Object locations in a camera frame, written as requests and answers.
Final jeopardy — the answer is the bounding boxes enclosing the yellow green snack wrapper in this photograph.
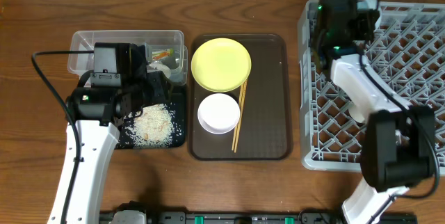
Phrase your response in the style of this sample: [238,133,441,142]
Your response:
[152,48,174,61]

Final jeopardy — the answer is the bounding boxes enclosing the rice and nuts leftovers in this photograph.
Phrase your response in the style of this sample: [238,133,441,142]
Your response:
[121,104,185,149]

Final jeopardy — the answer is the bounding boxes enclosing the white bowl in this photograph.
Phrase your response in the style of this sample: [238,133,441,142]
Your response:
[197,93,240,134]

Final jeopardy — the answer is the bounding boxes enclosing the light blue bowl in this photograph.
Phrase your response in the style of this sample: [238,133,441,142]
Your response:
[357,0,382,29]

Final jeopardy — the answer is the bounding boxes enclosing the white cup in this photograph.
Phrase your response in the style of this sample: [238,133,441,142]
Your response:
[349,104,365,123]

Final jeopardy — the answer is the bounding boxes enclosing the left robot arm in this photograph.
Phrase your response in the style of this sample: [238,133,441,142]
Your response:
[48,70,172,223]

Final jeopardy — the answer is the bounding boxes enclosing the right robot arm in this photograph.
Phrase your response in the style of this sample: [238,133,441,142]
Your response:
[311,5,440,223]

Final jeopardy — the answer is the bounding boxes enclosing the grey dishwasher rack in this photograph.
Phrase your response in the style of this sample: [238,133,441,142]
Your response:
[298,0,444,172]

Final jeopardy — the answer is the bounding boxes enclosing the crumpled white tissue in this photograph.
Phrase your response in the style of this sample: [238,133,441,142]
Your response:
[147,62,171,78]

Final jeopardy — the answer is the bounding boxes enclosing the black rectangular tray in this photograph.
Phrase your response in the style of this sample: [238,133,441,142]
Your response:
[116,86,186,150]

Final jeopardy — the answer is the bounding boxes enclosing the clear plastic bin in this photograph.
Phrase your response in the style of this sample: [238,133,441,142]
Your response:
[70,30,188,86]

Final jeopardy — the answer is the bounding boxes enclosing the yellow plate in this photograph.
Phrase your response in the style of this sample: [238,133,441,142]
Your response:
[191,38,252,93]

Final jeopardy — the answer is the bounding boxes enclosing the brown serving tray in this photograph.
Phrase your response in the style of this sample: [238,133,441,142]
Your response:
[188,33,293,161]

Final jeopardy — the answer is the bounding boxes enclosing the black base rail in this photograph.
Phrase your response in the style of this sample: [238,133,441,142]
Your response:
[99,201,418,224]

